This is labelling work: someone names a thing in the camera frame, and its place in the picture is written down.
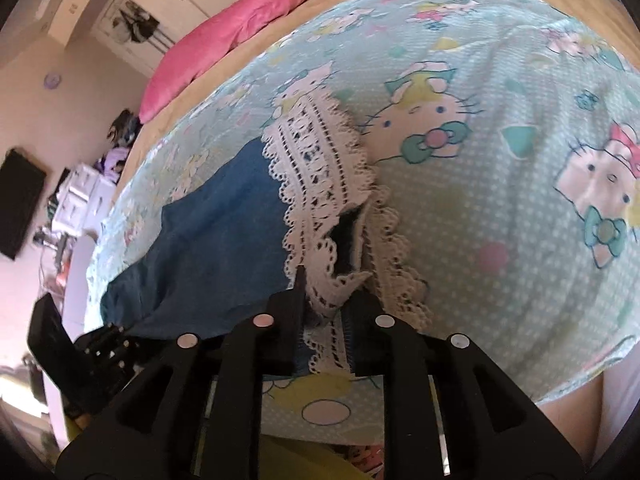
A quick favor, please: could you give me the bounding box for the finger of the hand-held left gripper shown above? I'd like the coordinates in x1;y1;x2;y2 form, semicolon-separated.
75;325;132;356
87;347;138;383

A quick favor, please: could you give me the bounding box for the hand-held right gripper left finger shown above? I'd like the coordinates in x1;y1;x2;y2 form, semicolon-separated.
55;265;307;480

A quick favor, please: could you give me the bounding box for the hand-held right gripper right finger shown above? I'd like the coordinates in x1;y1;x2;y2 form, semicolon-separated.
344;291;587;480

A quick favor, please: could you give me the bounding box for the blue denim pants lace trim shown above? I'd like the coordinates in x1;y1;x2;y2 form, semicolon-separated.
100;94;435;377

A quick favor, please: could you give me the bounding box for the white desk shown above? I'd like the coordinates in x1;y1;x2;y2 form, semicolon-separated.
59;232;102;332

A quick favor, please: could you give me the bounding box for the white drawer cabinet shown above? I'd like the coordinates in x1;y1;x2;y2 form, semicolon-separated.
52;162;122;235

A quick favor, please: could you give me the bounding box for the purple garment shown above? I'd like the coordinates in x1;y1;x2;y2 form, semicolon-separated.
96;147;132;177

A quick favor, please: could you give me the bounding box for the dark clothes pile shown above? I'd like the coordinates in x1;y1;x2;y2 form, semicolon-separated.
107;109;147;149

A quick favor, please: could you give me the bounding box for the cartoon cat printed blanket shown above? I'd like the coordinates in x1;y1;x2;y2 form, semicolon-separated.
85;0;640;448

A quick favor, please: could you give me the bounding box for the person's leg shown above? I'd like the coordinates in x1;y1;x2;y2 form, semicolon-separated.
541;372;640;468

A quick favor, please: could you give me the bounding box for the pink duvet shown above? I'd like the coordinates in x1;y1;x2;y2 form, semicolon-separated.
139;0;382;124

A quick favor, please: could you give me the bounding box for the black wall television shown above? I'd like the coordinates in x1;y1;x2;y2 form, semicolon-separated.
0;147;49;261

